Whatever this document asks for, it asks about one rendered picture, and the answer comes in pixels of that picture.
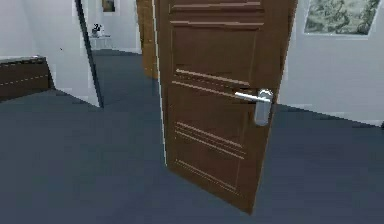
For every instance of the brown panelled room door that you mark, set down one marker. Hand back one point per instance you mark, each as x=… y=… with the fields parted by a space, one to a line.
x=213 y=53

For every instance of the light brown room door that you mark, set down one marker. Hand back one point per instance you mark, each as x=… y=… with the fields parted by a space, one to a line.
x=147 y=36

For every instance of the small white side table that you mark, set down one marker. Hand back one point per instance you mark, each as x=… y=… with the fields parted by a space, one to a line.
x=100 y=40

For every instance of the dark plant in white pot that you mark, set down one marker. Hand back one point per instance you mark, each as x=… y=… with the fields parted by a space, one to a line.
x=96 y=30

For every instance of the dark brown chest of drawers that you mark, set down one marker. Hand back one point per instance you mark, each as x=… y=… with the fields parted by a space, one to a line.
x=23 y=78

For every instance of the small dark framed wall picture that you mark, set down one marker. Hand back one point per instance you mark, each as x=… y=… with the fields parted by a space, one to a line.
x=108 y=5

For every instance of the green framed wall picture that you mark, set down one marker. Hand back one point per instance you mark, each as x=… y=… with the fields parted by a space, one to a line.
x=340 y=15

